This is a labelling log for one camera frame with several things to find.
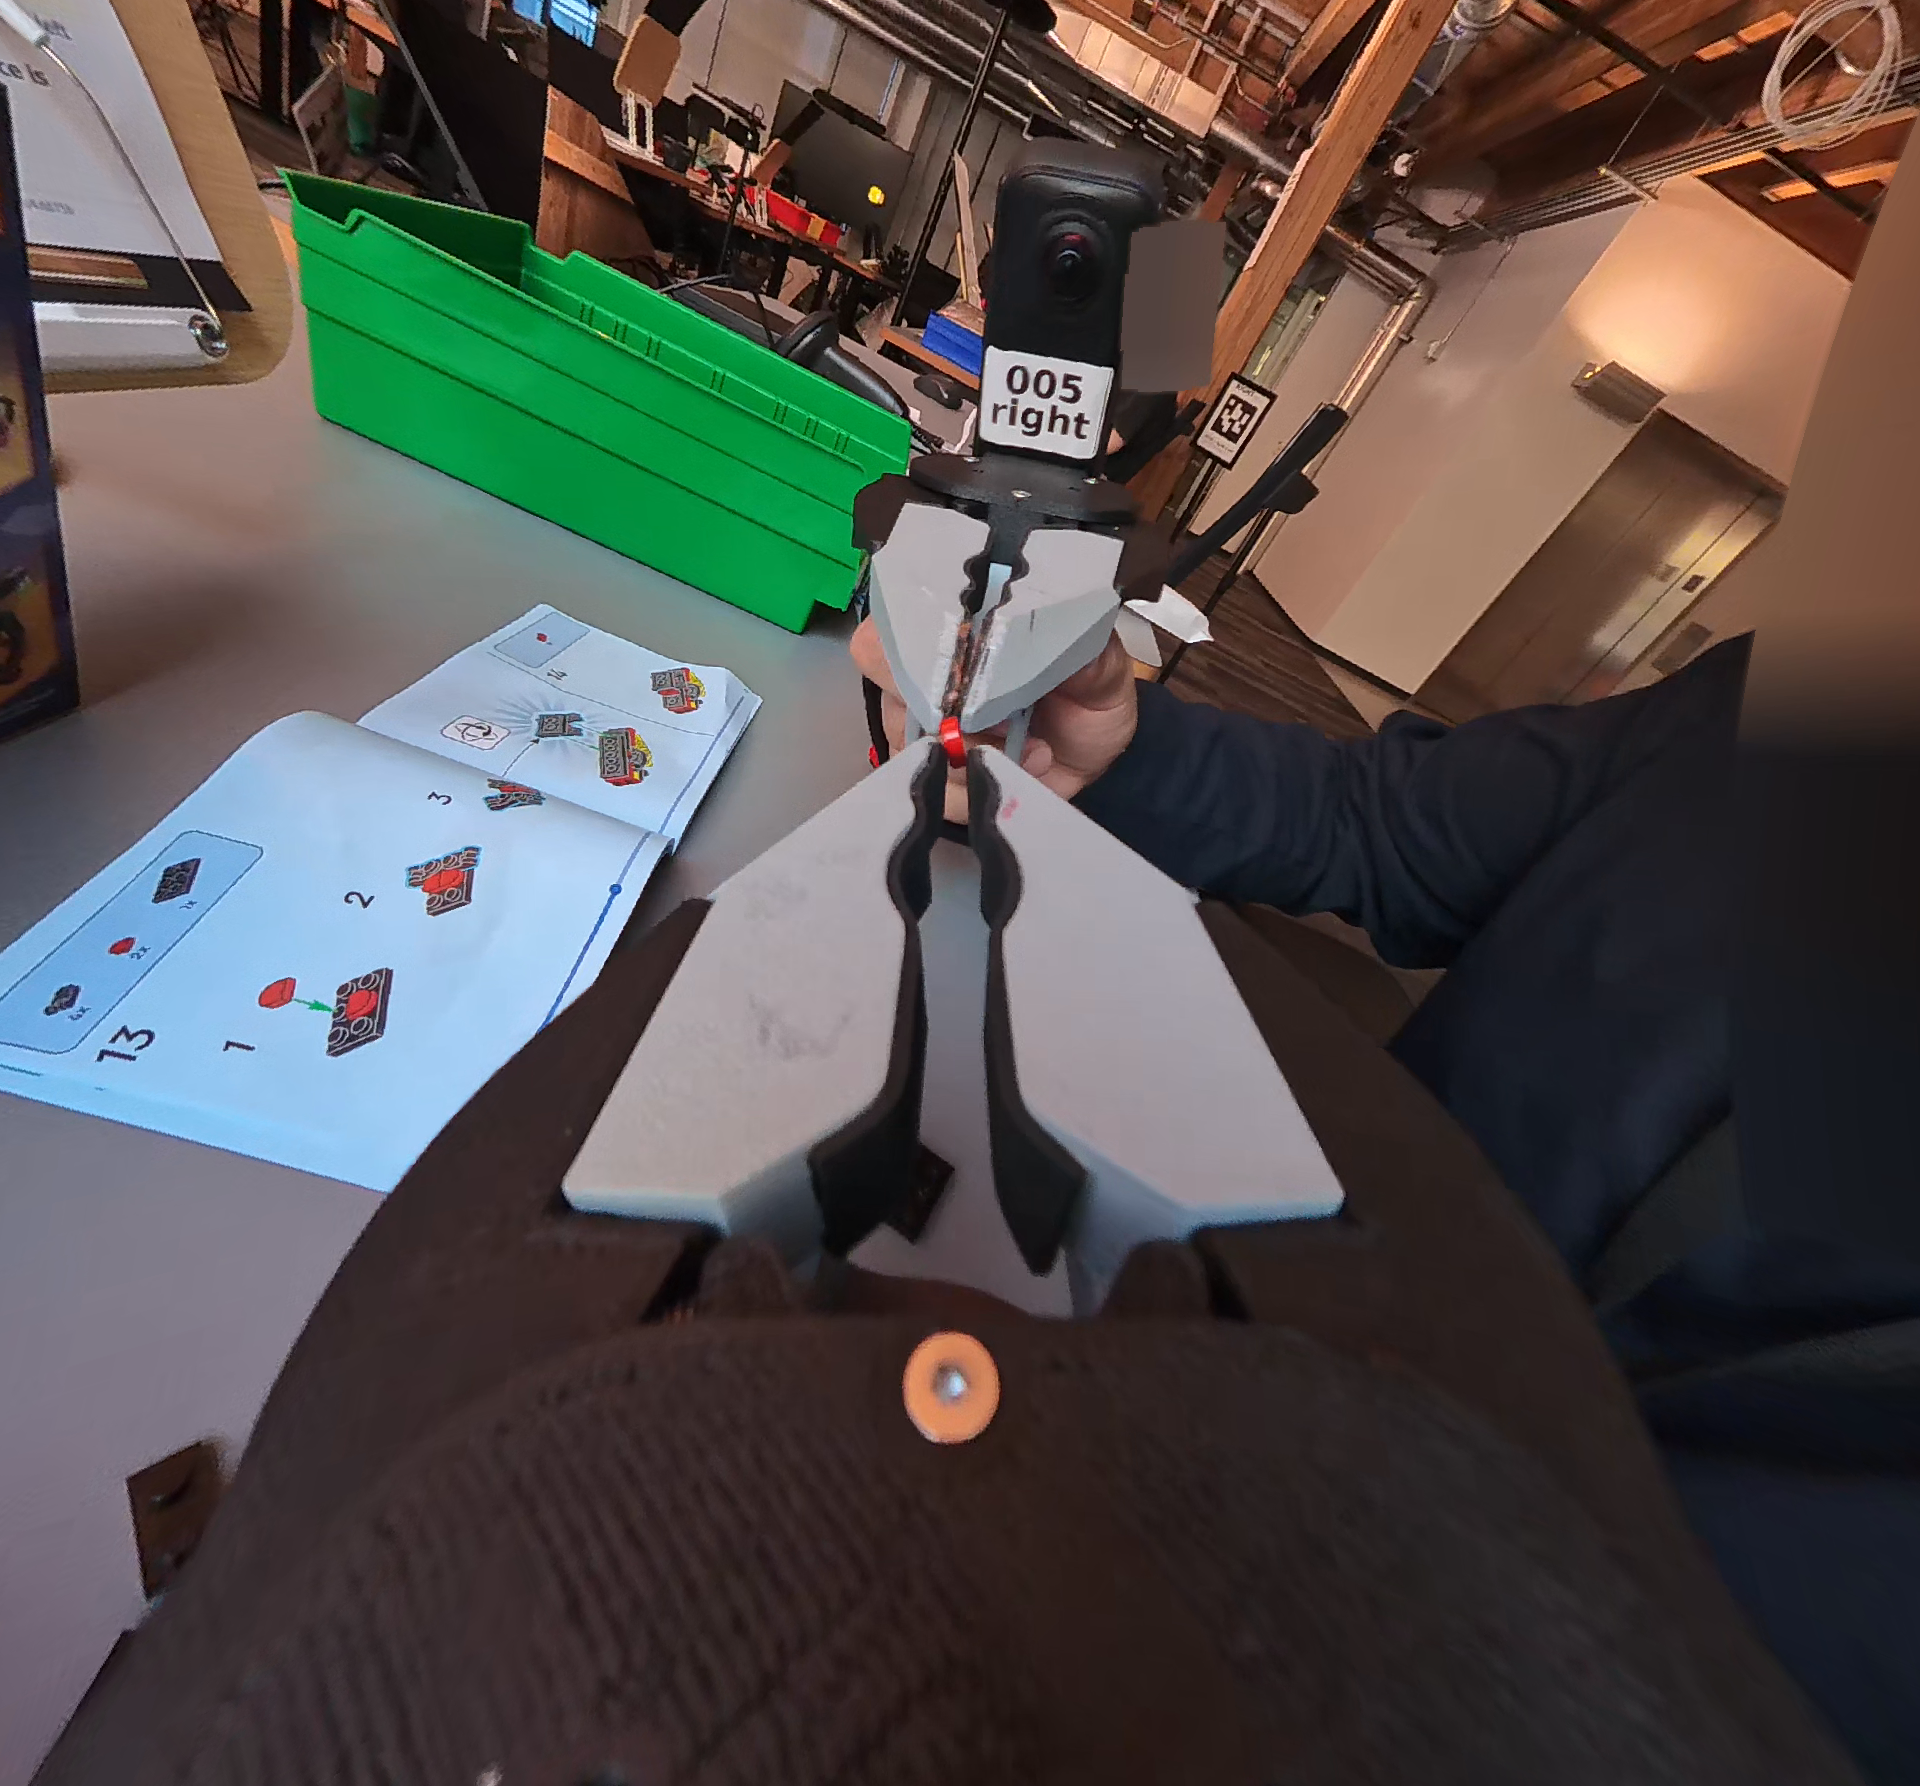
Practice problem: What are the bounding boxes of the black tripod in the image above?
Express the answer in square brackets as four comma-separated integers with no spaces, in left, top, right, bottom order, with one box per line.
[1163,402,1353,580]

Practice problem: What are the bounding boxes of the black desk phone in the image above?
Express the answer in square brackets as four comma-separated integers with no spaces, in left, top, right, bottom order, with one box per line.
[772,308,910,416]

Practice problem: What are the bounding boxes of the black monitor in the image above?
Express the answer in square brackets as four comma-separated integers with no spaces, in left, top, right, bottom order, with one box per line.
[772,91,910,220]

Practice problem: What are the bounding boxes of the black white marker sign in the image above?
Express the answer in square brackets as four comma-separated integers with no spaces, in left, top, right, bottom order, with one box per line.
[1197,373,1280,470]

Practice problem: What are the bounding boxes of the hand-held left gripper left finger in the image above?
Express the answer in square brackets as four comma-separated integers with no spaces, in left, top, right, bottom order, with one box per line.
[561,736,935,1255]

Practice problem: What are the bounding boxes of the dark brown lego plate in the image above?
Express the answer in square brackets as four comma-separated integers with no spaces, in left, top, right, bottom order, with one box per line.
[885,1148,960,1240]
[127,1440,227,1600]

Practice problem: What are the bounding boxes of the person's right hand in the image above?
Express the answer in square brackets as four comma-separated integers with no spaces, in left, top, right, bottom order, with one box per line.
[848,614,1145,801]

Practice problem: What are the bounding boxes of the white cable coil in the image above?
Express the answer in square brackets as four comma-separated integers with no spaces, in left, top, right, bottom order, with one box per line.
[1761,0,1909,148]

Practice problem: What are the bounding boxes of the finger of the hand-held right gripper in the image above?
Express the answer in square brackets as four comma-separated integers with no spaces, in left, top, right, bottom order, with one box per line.
[867,502,983,745]
[960,527,1130,776]

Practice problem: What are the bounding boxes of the purple lego set box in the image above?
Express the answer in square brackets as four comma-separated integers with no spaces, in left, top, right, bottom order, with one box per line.
[0,91,80,740]

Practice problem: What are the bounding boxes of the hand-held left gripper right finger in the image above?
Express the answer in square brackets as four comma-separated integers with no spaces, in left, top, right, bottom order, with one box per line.
[960,748,1349,1277]

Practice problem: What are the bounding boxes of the person's right forearm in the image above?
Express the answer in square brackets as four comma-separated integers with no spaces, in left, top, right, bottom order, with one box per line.
[1069,631,1757,977]

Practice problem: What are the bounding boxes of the metal elevator door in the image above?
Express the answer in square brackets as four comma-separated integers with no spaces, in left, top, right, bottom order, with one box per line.
[1424,413,1786,730]

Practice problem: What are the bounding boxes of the lego instruction booklet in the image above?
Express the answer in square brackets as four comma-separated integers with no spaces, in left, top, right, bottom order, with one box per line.
[0,604,764,1195]

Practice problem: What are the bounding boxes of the green plastic bin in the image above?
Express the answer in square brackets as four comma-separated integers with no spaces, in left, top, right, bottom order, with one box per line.
[283,166,917,638]

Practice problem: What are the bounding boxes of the wooden sign stand with paper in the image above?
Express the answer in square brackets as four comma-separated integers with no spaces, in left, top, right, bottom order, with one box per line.
[0,0,296,393]

